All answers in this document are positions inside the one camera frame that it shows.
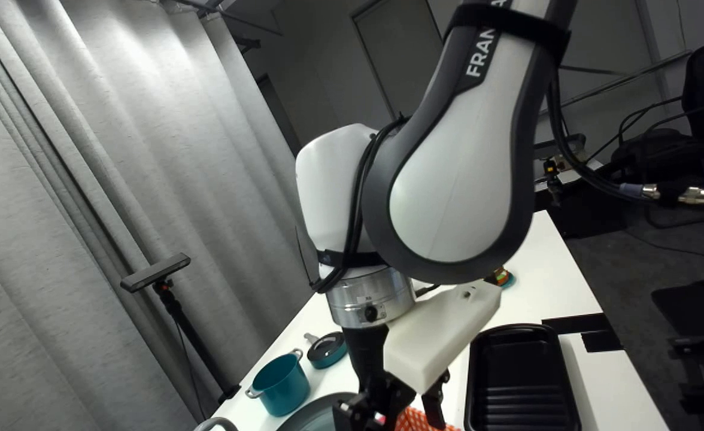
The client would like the grey-blue round plate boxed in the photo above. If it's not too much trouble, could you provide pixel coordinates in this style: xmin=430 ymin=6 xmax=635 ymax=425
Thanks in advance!
xmin=292 ymin=392 xmax=371 ymax=431

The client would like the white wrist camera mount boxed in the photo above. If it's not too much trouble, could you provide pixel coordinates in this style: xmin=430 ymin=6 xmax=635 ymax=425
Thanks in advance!
xmin=383 ymin=282 xmax=502 ymax=394

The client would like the teal toy pot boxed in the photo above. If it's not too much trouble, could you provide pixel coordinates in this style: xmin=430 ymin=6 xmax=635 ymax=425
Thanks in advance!
xmin=246 ymin=349 xmax=312 ymax=416

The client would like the toy burger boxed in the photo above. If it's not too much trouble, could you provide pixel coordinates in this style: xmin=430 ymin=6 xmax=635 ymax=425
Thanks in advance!
xmin=486 ymin=267 xmax=517 ymax=288

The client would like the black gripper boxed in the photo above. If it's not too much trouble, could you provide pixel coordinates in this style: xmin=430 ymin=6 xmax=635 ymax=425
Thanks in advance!
xmin=332 ymin=325 xmax=451 ymax=431

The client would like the black camera tripod stand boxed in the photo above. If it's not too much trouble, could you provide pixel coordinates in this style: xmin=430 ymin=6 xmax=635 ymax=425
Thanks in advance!
xmin=120 ymin=254 xmax=240 ymax=400

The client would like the orange checkered basket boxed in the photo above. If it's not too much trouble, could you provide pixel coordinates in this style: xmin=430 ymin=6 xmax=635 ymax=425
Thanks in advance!
xmin=396 ymin=406 xmax=459 ymax=431

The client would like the black rectangular tray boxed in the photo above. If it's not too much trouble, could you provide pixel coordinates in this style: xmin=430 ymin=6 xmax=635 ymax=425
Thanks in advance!
xmin=464 ymin=323 xmax=582 ymax=431

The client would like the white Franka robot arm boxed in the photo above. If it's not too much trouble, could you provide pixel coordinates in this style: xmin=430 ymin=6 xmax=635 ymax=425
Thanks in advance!
xmin=295 ymin=0 xmax=577 ymax=431

